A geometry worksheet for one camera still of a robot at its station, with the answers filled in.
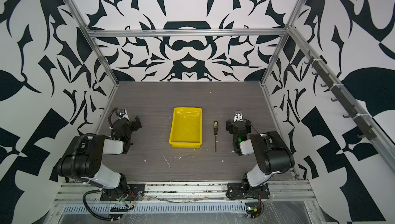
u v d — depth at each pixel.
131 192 0.73
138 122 0.87
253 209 0.71
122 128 0.73
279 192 0.76
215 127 0.94
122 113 0.80
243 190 0.74
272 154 0.47
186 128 0.96
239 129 0.72
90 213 0.67
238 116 0.81
